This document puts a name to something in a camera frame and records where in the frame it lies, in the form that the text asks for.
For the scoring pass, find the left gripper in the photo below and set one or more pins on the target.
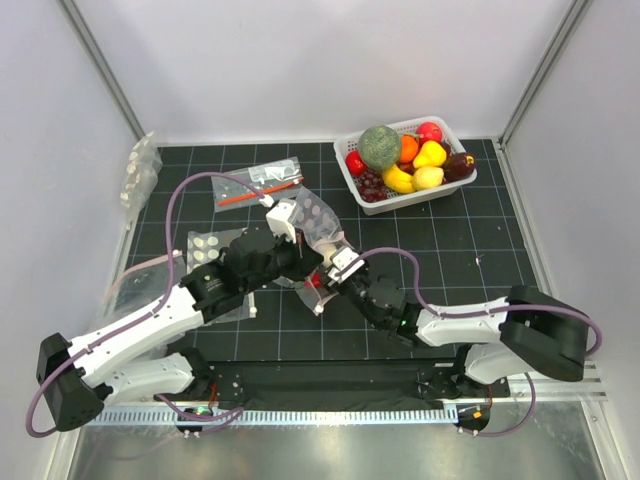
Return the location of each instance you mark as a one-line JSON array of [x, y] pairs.
[[305, 258]]

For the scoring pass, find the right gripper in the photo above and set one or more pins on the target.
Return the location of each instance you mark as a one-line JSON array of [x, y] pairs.
[[341, 286]]

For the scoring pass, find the red chili pepper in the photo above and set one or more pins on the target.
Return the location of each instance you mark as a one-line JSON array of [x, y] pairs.
[[314, 281]]

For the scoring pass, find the pink zipper dotted bag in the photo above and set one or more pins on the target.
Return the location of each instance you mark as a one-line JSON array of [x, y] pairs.
[[317, 222]]

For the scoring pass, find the yellow lemon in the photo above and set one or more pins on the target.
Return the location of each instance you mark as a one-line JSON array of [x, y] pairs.
[[427, 177]]

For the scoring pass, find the yellow red peach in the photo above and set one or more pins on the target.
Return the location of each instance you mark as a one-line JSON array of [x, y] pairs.
[[432, 154]]

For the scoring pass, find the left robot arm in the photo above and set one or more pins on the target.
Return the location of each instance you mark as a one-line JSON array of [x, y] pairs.
[[68, 369]]

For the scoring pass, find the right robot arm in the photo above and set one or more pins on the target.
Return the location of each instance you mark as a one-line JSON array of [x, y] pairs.
[[525, 331]]

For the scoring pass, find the white zipper dotted bag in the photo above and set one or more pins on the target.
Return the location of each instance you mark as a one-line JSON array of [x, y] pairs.
[[205, 247]]

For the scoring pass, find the red zipper clear bag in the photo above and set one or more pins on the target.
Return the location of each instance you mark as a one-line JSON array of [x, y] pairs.
[[277, 179]]

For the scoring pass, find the black grid cutting mat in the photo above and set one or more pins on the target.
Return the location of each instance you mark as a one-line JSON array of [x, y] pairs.
[[461, 249]]

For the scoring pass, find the white plastic basket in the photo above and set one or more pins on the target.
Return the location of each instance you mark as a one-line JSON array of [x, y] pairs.
[[394, 200]]

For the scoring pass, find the purple grapes bunch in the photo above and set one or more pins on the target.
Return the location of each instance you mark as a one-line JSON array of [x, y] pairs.
[[371, 186]]

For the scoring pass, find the yellow banana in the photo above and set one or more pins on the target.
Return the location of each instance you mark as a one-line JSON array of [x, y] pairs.
[[398, 180]]

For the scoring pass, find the red tomato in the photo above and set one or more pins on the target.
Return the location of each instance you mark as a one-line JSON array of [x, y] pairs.
[[355, 164]]

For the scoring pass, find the crumpled bags pile left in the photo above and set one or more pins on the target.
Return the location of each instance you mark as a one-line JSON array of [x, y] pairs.
[[136, 287]]

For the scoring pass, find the green netted melon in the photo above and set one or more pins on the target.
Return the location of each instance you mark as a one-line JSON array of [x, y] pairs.
[[379, 147]]

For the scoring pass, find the orange fruit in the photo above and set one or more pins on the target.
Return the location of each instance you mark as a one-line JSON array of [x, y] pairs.
[[409, 149]]

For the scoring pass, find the dark red apple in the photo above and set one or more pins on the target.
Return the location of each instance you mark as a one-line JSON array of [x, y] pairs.
[[459, 166]]

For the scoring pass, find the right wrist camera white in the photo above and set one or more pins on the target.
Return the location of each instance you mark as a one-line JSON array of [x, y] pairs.
[[342, 263]]

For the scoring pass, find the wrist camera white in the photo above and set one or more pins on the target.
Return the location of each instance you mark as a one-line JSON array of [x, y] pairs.
[[280, 220], [342, 263]]

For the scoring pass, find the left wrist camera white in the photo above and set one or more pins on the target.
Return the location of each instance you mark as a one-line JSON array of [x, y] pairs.
[[280, 220]]

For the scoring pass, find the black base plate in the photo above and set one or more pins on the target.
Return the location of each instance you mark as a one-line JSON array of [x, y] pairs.
[[340, 385]]

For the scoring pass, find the white slotted cable duct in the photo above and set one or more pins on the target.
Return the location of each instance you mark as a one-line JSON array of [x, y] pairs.
[[163, 416]]

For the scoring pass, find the bag stack at wall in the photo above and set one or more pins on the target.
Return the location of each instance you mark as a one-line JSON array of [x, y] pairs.
[[141, 176]]

